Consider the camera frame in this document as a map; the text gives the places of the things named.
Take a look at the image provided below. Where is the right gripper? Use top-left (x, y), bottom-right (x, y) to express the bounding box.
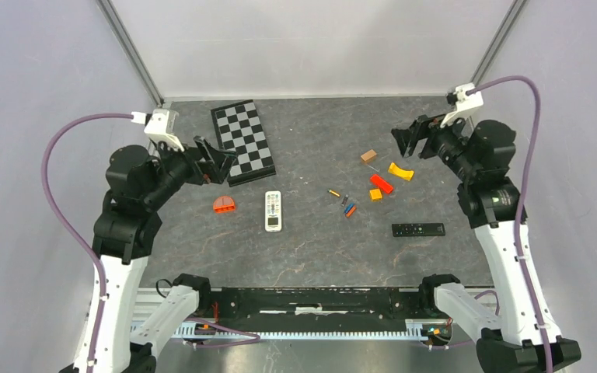
top-left (392, 106), bottom-right (479, 181)

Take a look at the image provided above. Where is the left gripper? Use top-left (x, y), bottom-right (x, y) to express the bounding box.
top-left (143, 134), bottom-right (238, 209)

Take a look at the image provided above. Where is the white remote control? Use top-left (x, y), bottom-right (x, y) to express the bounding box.
top-left (264, 190), bottom-right (282, 232)

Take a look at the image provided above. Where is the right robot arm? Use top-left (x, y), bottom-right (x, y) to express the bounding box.
top-left (391, 116), bottom-right (581, 372)

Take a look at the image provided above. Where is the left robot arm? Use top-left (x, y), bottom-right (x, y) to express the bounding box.
top-left (63, 136), bottom-right (236, 372)

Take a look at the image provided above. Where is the black remote control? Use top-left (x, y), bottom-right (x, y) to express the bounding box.
top-left (391, 223), bottom-right (446, 237)

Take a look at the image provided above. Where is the orange semicircle block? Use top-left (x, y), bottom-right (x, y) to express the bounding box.
top-left (212, 196), bottom-right (236, 214)

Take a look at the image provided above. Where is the checkered chess board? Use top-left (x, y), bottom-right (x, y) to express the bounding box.
top-left (211, 100), bottom-right (276, 187)

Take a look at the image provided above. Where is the yellow arch block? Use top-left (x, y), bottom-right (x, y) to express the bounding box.
top-left (388, 162), bottom-right (414, 181)

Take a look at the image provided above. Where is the brown wooden block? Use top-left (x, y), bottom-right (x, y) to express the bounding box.
top-left (360, 149), bottom-right (378, 164)

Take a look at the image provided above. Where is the red rectangular block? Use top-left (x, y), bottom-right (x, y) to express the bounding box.
top-left (369, 174), bottom-right (394, 194)

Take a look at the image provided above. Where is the orange cube block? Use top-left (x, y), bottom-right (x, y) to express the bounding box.
top-left (368, 188), bottom-right (383, 201)

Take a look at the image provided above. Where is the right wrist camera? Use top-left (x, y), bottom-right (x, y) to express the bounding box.
top-left (439, 82), bottom-right (484, 128)

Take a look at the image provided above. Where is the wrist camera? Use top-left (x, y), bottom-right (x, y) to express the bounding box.
top-left (439, 82), bottom-right (484, 128)
top-left (144, 109), bottom-right (184, 152)

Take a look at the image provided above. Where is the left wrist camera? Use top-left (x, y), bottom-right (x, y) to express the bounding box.
top-left (144, 109), bottom-right (184, 152)

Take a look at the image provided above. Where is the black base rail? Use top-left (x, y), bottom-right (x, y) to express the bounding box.
top-left (185, 287), bottom-right (448, 333)

